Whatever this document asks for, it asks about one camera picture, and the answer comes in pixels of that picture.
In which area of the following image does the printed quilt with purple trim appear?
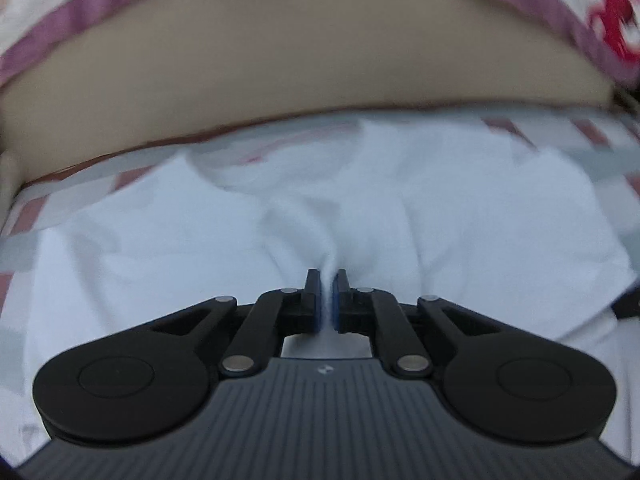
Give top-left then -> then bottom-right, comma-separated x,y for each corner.
0,0 -> 640,88

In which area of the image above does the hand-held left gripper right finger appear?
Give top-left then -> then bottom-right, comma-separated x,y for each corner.
332,269 -> 508,378

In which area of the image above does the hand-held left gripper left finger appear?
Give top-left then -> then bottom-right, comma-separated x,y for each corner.
145,269 -> 321,377

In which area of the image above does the beige bed base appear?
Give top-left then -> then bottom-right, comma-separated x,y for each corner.
0,0 -> 618,186

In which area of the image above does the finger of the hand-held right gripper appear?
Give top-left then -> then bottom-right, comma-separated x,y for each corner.
617,287 -> 640,320

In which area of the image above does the white garment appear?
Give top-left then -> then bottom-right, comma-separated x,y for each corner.
22,119 -> 638,461

